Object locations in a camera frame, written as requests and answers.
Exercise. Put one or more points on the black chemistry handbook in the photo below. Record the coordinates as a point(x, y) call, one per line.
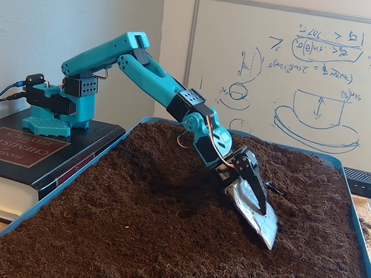
point(95, 136)

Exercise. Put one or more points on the brown soil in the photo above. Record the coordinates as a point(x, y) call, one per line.
point(145, 231)

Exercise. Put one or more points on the white printed soil bag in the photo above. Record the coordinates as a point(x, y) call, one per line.
point(365, 208)

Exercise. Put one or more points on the foil covered scoop gripper finger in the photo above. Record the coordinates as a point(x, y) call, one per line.
point(255, 220)

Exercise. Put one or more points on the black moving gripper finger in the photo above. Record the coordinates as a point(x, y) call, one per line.
point(249, 171)

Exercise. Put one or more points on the small black plug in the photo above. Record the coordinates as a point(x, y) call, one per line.
point(275, 189)

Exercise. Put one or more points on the whiteboard with blue drawings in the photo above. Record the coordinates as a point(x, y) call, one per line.
point(290, 29)

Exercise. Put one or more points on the blue plastic tray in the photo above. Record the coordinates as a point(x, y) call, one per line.
point(356, 226)

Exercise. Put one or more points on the black vented electronic device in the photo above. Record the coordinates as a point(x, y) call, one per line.
point(359, 182)

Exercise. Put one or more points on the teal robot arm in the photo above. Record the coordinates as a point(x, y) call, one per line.
point(150, 78)

